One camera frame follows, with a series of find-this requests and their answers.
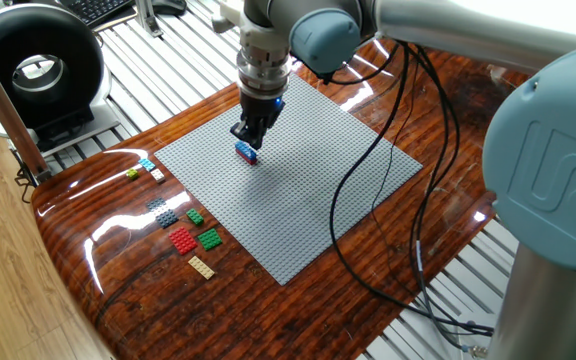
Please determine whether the black keyboard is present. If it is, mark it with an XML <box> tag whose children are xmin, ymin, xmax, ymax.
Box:
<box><xmin>60</xmin><ymin>0</ymin><xmax>137</xmax><ymax>29</ymax></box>

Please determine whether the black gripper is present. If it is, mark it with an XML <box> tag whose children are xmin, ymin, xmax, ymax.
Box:
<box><xmin>229</xmin><ymin>92</ymin><xmax>286</xmax><ymax>150</ymax></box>

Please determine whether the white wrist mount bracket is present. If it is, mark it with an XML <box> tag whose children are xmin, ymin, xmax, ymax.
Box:
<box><xmin>211</xmin><ymin>0</ymin><xmax>290</xmax><ymax>49</ymax></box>

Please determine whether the green square Lego plate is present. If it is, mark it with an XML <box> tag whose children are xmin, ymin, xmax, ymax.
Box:
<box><xmin>197</xmin><ymin>228</ymin><xmax>224</xmax><ymax>252</ymax></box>

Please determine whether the aluminium bracket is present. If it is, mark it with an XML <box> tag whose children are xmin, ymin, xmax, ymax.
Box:
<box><xmin>134</xmin><ymin>0</ymin><xmax>164</xmax><ymax>39</ymax></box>

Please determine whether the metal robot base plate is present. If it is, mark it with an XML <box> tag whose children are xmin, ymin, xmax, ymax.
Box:
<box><xmin>455</xmin><ymin>312</ymin><xmax>497</xmax><ymax>360</ymax></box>

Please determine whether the black cable with grey sleeve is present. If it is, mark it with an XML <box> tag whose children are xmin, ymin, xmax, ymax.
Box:
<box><xmin>400</xmin><ymin>42</ymin><xmax>494</xmax><ymax>357</ymax></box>

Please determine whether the tan Lego plate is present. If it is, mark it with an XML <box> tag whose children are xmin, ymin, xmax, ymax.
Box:
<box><xmin>187</xmin><ymin>255</ymin><xmax>216</xmax><ymax>281</ymax></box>

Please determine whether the dark grey Lego plate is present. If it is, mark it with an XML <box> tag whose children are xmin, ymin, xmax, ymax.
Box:
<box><xmin>146</xmin><ymin>197</ymin><xmax>180</xmax><ymax>230</ymax></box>

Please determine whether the glossy wood-grain table mat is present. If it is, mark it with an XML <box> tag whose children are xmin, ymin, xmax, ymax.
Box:
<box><xmin>30</xmin><ymin>37</ymin><xmax>532</xmax><ymax>360</ymax></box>

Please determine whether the black cable with ferrite bead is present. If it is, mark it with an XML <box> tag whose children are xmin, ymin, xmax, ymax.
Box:
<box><xmin>315</xmin><ymin>42</ymin><xmax>494</xmax><ymax>336</ymax></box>

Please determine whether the blue long Lego brick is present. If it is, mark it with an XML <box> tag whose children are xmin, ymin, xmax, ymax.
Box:
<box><xmin>234</xmin><ymin>140</ymin><xmax>258</xmax><ymax>162</ymax></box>

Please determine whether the red Lego plate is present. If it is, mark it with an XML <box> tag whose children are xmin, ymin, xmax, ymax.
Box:
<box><xmin>168</xmin><ymin>226</ymin><xmax>199</xmax><ymax>256</ymax></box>

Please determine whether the grey Lego baseplate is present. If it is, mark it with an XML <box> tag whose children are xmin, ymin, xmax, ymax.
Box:
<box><xmin>153</xmin><ymin>73</ymin><xmax>424</xmax><ymax>286</ymax></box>

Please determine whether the brown wooden pole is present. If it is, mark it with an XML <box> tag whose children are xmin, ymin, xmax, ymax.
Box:
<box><xmin>0</xmin><ymin>29</ymin><xmax>52</xmax><ymax>184</ymax></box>

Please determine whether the black computer mouse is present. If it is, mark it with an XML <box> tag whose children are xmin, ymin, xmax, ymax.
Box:
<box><xmin>151</xmin><ymin>0</ymin><xmax>188</xmax><ymax>16</ymax></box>

